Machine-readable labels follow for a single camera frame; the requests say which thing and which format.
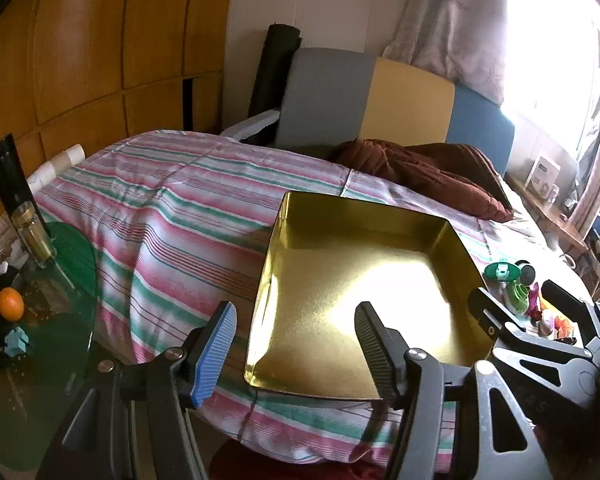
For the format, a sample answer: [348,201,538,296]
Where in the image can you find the rolled paper tubes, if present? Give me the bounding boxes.
[27,143,87,192]

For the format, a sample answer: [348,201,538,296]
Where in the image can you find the brown quilt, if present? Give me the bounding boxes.
[332,138,515,222]

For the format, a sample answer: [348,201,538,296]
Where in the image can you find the green glass side table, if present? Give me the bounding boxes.
[0,215,100,471]

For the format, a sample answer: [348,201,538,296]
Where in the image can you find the blue headboard panel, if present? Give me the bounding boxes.
[445,85,517,176]

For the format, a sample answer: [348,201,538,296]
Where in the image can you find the patterned beige curtain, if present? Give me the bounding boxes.
[382,0,511,106]
[570,35,600,233]

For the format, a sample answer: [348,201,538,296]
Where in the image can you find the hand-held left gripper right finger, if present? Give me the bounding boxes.
[355,301,556,480]

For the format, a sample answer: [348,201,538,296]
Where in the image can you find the orange fruit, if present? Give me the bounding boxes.
[0,287,25,322]

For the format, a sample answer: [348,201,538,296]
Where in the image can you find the light blue toy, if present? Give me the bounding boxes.
[4,327,33,358]

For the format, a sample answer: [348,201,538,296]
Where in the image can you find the green ribbed cup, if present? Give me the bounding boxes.
[505,282,531,313]

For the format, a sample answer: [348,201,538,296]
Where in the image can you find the pink green striped blanket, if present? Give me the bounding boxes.
[27,130,596,476]

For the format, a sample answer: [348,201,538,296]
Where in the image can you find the wooden desk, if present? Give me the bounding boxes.
[505,172,600,301]

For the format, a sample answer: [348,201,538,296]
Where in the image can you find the white crumpled paper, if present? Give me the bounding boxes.
[0,240,31,276]

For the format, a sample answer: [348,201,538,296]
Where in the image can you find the grey headboard panel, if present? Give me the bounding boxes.
[275,47,376,153]

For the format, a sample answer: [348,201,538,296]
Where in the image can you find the window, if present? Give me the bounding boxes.
[500,0,600,171]

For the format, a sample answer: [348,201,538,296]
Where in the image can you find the tall black box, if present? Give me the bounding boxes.
[0,134,33,211]

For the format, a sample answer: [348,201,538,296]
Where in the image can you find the white cardboard box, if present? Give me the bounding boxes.
[526,155,562,192]

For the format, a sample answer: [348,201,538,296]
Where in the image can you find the white plastic bar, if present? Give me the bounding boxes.
[220,110,281,143]

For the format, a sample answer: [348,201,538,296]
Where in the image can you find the wooden wardrobe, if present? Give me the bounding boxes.
[0,0,236,221]

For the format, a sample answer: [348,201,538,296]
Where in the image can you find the glass bottle yellow liquid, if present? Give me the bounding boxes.
[10,200,56,268]

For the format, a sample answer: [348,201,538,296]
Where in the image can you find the green round plastic case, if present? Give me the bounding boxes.
[484,260,522,281]

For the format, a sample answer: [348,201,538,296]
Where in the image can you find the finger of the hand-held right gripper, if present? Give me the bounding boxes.
[541,279,600,361]
[469,287,595,378]

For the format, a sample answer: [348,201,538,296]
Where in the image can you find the maroon tin box gold interior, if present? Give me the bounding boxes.
[243,191,496,402]

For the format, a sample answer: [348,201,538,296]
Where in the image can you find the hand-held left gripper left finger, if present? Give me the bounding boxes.
[37,301,238,480]

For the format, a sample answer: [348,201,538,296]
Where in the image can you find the black rolled mat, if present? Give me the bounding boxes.
[248,23,303,121]

